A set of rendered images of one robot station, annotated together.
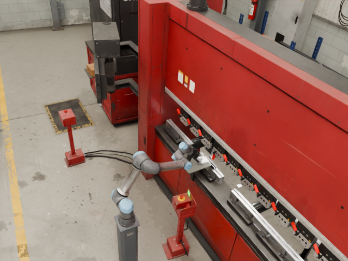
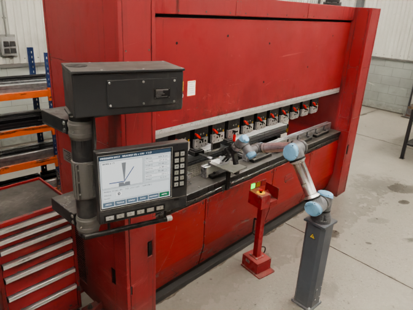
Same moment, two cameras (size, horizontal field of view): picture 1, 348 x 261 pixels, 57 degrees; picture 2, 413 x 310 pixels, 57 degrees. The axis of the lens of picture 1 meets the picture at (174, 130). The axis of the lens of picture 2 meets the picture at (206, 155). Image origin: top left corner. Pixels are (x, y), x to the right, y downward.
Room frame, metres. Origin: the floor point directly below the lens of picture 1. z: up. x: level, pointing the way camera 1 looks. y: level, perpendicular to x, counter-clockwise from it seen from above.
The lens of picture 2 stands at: (3.19, 2.55, 2.20)
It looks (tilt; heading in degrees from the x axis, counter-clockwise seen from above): 21 degrees down; 256
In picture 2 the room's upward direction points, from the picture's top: 3 degrees clockwise
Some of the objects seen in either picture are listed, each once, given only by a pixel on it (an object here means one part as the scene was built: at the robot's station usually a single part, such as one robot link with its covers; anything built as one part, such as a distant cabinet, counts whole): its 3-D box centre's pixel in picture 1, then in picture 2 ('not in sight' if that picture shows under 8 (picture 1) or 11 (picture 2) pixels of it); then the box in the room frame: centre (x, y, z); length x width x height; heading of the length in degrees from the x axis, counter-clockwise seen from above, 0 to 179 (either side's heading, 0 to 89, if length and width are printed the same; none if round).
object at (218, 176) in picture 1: (209, 168); (218, 166); (2.35, -0.39, 0.92); 0.39 x 0.06 x 0.10; 33
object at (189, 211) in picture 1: (183, 203); (263, 194); (2.00, -0.15, 0.75); 0.20 x 0.16 x 0.18; 24
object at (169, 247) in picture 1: (175, 245); (258, 262); (1.99, -0.13, 0.06); 0.25 x 0.20 x 0.12; 114
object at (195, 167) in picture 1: (195, 163); (227, 165); (2.31, -0.24, 1.00); 0.26 x 0.18 x 0.01; 123
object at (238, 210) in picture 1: (239, 211); (260, 157); (1.86, -0.65, 0.89); 0.30 x 0.05 x 0.03; 33
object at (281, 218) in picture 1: (286, 212); (281, 113); (1.58, -0.90, 1.26); 0.15 x 0.09 x 0.17; 33
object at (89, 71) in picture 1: (95, 68); not in sight; (4.03, 1.18, 1.04); 0.30 x 0.26 x 0.12; 29
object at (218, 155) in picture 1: (221, 149); (230, 127); (2.25, -0.46, 1.26); 0.15 x 0.09 x 0.17; 33
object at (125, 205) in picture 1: (126, 207); (323, 200); (1.75, 0.35, 0.94); 0.13 x 0.12 x 0.14; 37
